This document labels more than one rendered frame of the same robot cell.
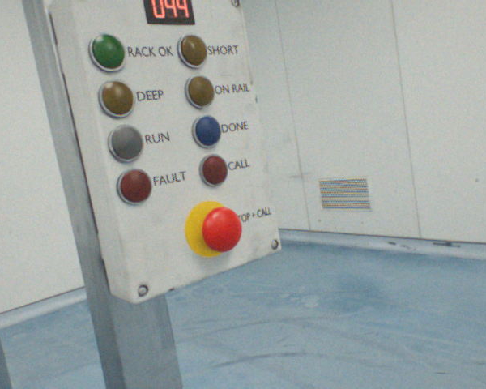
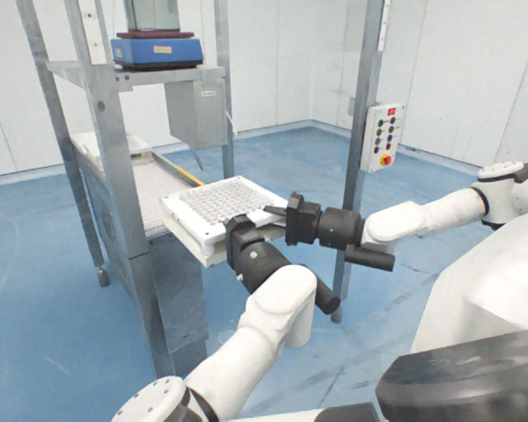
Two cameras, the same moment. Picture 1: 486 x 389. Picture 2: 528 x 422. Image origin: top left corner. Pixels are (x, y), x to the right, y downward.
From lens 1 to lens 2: 113 cm
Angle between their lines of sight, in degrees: 21
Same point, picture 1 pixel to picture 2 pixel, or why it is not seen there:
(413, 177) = (407, 109)
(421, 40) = (437, 25)
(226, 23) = (399, 112)
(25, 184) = not seen: hidden behind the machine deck
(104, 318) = (354, 173)
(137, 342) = (359, 179)
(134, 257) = (371, 163)
